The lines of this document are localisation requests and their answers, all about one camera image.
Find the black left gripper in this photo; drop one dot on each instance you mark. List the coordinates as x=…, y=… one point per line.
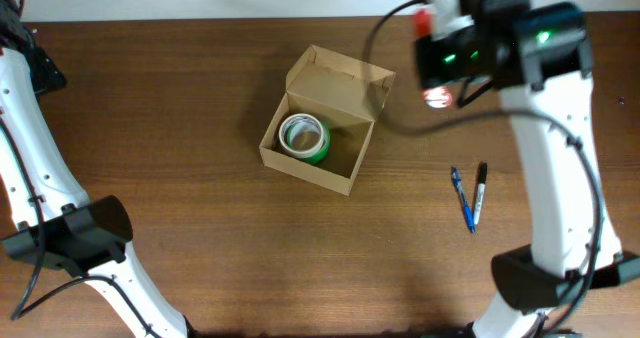
x=46, y=75

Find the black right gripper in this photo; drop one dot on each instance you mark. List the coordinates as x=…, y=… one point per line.
x=472, y=26

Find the brown cardboard box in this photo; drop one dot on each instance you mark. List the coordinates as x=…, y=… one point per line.
x=347, y=96

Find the green tape roll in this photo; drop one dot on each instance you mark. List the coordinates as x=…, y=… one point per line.
x=322, y=150

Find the white masking tape roll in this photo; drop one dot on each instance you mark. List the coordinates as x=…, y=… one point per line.
x=286, y=123

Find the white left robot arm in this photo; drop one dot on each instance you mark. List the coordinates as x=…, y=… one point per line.
x=68, y=238

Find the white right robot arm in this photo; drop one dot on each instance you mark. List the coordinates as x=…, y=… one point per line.
x=540, y=62

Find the black silver marker pen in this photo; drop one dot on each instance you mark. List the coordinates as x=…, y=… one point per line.
x=480, y=191

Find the blue ballpoint pen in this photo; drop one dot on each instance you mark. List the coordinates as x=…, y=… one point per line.
x=467, y=212

